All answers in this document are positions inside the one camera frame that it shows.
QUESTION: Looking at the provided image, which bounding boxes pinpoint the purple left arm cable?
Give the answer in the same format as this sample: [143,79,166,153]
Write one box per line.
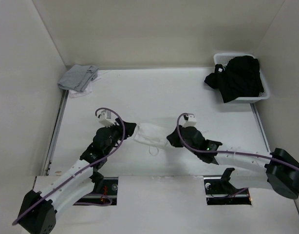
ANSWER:
[12,107,127,226]

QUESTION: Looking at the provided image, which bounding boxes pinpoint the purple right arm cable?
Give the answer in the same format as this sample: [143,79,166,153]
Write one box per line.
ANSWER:
[176,112,299,199]

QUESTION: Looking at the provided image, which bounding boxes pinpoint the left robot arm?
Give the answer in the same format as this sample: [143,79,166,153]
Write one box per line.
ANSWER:
[13,118,137,234]

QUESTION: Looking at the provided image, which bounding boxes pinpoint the folded white tank top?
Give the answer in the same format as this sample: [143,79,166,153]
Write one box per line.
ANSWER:
[69,77,101,98]

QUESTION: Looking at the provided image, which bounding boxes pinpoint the black tank top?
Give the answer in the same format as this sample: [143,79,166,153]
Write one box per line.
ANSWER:
[204,56,264,103]

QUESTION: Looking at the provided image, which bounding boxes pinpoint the folded grey tank top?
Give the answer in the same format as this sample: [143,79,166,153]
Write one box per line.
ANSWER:
[57,64,98,92]

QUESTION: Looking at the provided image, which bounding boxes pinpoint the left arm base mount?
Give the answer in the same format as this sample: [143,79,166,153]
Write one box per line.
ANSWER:
[75,177,119,207]

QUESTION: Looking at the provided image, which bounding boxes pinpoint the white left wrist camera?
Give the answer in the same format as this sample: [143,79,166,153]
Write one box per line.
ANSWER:
[97,110,115,127]

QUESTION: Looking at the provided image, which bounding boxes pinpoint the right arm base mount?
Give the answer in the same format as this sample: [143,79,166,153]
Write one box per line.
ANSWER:
[204,168,252,205]

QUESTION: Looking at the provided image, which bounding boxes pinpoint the white tank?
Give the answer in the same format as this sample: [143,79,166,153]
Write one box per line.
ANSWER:
[69,77,101,98]
[133,123,171,156]

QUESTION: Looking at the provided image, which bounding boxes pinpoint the white plastic basket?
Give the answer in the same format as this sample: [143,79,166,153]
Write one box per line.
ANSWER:
[213,52,270,104]

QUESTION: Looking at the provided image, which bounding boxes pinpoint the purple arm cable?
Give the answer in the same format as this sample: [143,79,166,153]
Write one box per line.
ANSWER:
[176,112,299,199]
[12,107,127,226]

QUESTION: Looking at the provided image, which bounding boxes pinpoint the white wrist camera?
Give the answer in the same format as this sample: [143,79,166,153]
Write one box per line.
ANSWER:
[183,114,197,128]
[97,110,115,127]

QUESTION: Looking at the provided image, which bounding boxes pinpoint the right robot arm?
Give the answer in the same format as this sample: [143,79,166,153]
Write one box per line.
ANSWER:
[167,125,299,200]

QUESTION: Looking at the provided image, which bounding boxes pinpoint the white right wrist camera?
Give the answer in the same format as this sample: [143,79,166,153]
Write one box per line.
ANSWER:
[183,114,197,128]

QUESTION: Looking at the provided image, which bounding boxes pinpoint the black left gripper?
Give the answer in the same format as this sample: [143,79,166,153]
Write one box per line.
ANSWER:
[104,118,135,155]

